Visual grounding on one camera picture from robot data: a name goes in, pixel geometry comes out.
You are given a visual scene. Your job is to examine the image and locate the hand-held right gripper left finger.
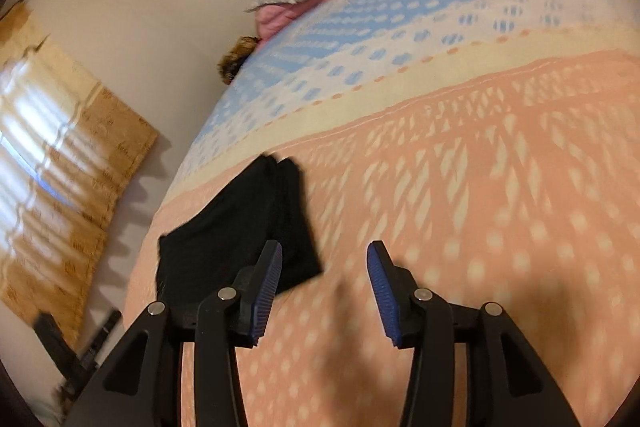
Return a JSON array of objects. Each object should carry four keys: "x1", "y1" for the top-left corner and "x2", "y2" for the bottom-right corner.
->
[{"x1": 64, "y1": 239, "x2": 284, "y2": 427}]

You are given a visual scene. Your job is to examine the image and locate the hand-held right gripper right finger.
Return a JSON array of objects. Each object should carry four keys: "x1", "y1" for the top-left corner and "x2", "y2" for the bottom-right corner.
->
[{"x1": 366, "y1": 241, "x2": 583, "y2": 427}]

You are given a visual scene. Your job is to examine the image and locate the black pants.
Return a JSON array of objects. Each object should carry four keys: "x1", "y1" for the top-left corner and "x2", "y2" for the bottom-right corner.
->
[{"x1": 155, "y1": 154, "x2": 323, "y2": 303}]

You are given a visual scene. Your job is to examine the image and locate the pink dotted bedspread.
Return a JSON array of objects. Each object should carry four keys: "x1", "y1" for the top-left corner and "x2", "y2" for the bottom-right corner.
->
[{"x1": 120, "y1": 0, "x2": 640, "y2": 427}]

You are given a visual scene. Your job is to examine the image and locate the golden patterned curtain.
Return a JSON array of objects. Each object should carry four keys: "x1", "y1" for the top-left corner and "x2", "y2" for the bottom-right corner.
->
[{"x1": 0, "y1": 2, "x2": 160, "y2": 348}]

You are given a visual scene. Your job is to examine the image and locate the pink folded blanket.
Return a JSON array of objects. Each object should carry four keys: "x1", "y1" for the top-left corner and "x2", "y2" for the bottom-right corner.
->
[{"x1": 255, "y1": 0, "x2": 361, "y2": 42}]

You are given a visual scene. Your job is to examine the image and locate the black frame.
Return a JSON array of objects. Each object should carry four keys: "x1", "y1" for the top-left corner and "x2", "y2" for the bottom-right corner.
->
[{"x1": 31, "y1": 311, "x2": 123, "y2": 400}]

